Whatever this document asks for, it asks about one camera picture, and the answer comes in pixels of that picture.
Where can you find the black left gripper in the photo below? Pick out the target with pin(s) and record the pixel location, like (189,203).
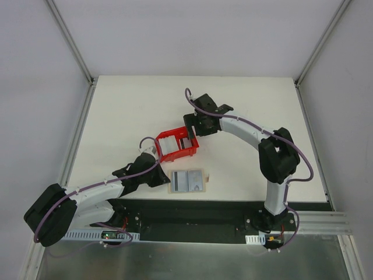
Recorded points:
(157,174)

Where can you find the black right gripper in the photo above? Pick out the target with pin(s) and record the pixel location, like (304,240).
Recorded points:
(190,125)

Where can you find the white magnetic stripe card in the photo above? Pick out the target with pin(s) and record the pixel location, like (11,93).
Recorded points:
(179,183)

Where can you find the beige leather card holder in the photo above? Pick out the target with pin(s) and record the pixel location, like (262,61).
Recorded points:
(205,180)

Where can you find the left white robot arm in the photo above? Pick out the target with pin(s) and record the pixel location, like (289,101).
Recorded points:
(59,209)

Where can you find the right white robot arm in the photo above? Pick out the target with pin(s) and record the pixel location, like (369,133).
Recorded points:
(278,159)

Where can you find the magnetic stripe card in bin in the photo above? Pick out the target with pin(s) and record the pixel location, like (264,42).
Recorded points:
(185,143)

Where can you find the white VIP card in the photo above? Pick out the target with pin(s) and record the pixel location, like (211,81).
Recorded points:
(195,180)

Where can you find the red plastic bin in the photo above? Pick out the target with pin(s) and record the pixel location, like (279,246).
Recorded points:
(169,148)

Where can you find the left white cable duct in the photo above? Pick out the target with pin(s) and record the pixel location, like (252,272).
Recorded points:
(95,235)

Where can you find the white cable duct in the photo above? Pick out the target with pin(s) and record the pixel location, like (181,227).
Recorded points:
(255,239)
(95,235)

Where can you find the right white cable duct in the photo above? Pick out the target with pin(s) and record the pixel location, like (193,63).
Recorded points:
(255,239)

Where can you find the aluminium rail profile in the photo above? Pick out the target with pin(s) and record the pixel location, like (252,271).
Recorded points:
(322,223)

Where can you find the left aluminium frame post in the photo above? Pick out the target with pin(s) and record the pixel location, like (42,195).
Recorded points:
(68,38)

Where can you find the aluminium frame post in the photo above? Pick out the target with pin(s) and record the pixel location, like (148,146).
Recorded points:
(326,34)
(68,38)

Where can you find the right aluminium frame post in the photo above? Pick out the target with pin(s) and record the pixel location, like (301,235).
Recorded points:
(326,34)

